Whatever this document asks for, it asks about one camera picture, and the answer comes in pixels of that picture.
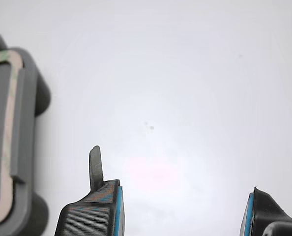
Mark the beige taped rectangular frame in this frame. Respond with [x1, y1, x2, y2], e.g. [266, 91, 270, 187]
[0, 50, 23, 226]

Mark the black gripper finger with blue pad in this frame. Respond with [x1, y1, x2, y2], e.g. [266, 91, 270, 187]
[239, 186, 292, 236]

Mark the black gripper finger with nail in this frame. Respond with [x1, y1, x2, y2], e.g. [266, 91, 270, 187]
[53, 145, 125, 236]

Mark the grey rectangular frame holder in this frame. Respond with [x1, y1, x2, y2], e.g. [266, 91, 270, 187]
[0, 34, 52, 236]

